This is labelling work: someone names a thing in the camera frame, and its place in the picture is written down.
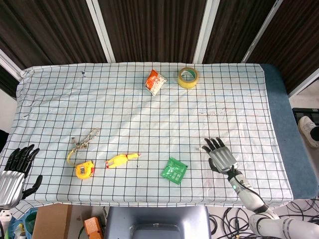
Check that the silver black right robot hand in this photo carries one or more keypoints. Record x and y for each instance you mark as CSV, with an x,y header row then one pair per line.
x,y
222,158

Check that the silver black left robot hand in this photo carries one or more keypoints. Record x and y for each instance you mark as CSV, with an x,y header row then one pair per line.
x,y
11,184

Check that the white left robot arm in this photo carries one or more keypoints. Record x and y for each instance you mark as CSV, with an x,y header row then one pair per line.
x,y
4,215

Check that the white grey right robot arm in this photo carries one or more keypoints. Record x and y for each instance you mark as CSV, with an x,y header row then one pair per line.
x,y
251,198

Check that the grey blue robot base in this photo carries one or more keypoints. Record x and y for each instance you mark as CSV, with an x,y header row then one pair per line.
x,y
157,222

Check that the yellow tape roll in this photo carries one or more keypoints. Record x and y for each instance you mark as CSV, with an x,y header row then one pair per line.
x,y
188,77

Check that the blue green plastic bag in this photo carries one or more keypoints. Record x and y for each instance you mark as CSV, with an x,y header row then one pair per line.
x,y
23,222

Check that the green foil packet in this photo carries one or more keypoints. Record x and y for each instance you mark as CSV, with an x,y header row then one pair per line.
x,y
174,170

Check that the brown cardboard box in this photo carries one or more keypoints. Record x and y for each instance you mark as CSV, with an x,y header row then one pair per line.
x,y
51,221

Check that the yellow tape measure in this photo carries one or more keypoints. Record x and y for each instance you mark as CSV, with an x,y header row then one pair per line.
x,y
84,170

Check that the blue padded table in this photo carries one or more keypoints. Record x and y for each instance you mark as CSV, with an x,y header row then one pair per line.
x,y
284,112

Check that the white sneaker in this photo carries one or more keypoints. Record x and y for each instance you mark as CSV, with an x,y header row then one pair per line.
x,y
308,130

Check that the checkered white tablecloth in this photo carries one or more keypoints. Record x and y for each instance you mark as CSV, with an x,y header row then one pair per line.
x,y
139,119

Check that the orange device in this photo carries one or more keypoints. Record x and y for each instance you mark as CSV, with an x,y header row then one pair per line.
x,y
93,227

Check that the orange white snack packet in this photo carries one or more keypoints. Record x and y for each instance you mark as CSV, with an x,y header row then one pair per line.
x,y
154,82

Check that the yellow rubber chicken toy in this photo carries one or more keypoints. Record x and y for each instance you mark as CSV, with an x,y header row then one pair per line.
x,y
120,159

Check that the dark brown screen panel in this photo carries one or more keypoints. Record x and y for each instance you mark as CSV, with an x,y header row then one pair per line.
x,y
152,27
234,30
296,42
49,30

